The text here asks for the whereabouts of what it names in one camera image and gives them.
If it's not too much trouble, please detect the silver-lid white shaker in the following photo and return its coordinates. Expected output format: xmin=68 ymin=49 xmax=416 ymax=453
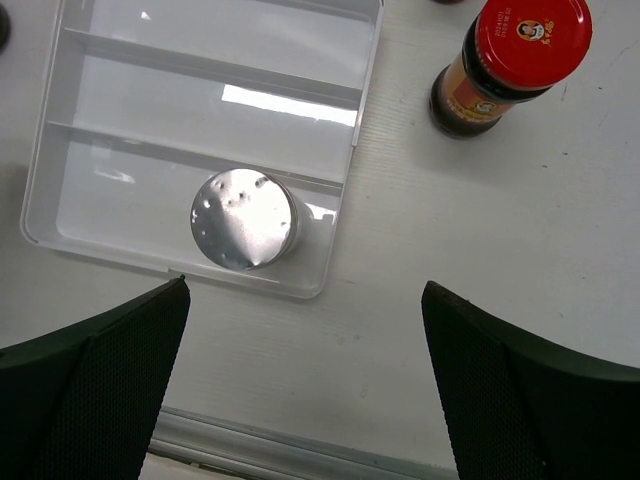
xmin=190 ymin=168 xmax=312 ymax=272

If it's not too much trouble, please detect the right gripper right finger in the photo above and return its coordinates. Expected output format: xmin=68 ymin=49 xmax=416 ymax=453
xmin=421 ymin=281 xmax=639 ymax=479

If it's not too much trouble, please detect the red-lid sauce jar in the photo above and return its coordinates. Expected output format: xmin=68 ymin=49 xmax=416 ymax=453
xmin=429 ymin=0 xmax=593 ymax=138

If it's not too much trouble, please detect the white divided plastic tray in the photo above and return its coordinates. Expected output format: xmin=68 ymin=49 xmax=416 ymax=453
xmin=20 ymin=1 xmax=384 ymax=299

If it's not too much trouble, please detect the aluminium front rail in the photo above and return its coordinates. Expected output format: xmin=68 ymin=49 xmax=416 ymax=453
xmin=149 ymin=407 xmax=458 ymax=479

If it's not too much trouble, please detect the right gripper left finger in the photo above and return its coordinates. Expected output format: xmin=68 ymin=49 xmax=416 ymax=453
xmin=1 ymin=277 xmax=191 ymax=479

